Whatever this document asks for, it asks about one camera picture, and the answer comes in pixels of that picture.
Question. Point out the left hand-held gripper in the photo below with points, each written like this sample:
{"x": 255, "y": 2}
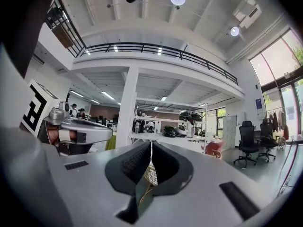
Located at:
{"x": 92, "y": 132}

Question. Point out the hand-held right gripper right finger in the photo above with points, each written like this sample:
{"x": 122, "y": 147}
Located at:
{"x": 168, "y": 171}

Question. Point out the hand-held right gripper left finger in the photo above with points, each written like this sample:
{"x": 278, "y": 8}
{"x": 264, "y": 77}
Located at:
{"x": 132, "y": 167}

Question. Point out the woven rattan chair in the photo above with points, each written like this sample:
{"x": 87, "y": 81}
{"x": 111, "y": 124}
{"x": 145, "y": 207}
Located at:
{"x": 153, "y": 174}

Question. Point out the pink chair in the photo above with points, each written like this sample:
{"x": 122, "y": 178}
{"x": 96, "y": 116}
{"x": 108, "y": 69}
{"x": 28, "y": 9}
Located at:
{"x": 213, "y": 148}

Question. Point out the black office chair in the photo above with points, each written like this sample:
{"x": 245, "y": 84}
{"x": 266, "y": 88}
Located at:
{"x": 267, "y": 136}
{"x": 246, "y": 138}

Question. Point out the person's left hand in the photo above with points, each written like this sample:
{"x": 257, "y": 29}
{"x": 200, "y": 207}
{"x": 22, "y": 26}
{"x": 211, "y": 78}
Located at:
{"x": 52, "y": 136}

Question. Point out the green cloth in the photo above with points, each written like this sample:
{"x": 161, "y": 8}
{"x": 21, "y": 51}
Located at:
{"x": 110, "y": 142}

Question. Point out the white square pillar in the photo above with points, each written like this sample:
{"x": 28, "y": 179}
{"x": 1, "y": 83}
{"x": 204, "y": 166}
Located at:
{"x": 127, "y": 107}

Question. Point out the white shelving rack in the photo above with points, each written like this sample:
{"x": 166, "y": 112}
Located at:
{"x": 170, "y": 120}

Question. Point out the white locker cabinet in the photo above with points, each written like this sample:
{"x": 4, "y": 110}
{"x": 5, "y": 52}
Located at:
{"x": 229, "y": 131}

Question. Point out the black balcony railing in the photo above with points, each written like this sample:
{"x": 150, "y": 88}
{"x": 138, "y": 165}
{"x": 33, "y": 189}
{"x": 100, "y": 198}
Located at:
{"x": 165, "y": 51}

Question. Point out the clothes rack with garments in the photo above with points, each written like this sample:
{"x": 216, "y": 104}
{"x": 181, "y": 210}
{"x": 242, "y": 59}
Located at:
{"x": 278, "y": 122}

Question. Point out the person's dark clothing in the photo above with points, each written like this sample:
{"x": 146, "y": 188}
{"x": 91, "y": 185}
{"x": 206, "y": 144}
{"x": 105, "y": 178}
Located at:
{"x": 23, "y": 20}

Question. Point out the large glass window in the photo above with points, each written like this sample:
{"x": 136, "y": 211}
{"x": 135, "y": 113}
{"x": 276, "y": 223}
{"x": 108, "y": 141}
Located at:
{"x": 279, "y": 63}

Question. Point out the white ceiling air conditioner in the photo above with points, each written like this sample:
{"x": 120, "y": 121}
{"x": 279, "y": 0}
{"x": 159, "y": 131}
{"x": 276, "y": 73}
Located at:
{"x": 248, "y": 12}

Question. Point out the blue wall poster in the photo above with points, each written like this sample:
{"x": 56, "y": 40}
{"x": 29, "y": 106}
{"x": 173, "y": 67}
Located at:
{"x": 258, "y": 105}

